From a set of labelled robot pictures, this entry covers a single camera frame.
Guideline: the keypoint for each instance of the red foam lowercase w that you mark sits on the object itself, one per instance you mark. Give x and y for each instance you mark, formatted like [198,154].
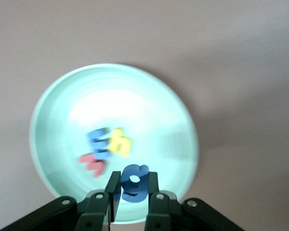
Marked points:
[94,166]

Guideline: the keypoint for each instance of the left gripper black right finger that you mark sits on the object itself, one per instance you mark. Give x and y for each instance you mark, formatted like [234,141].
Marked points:
[163,214]

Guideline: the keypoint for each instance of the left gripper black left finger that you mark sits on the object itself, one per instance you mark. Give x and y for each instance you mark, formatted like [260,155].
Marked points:
[94,211]

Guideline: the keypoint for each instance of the blue foam lowercase g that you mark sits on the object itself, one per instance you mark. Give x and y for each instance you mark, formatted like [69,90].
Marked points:
[135,192]

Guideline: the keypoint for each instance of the yellow foam lowercase h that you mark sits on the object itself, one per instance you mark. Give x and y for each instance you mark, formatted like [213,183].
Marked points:
[121,148]

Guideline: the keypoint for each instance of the green plate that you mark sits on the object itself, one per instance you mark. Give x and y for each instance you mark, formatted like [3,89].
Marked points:
[147,108]

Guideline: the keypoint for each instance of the blue foam lowercase m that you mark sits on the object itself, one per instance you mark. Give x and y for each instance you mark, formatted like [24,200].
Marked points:
[98,144]

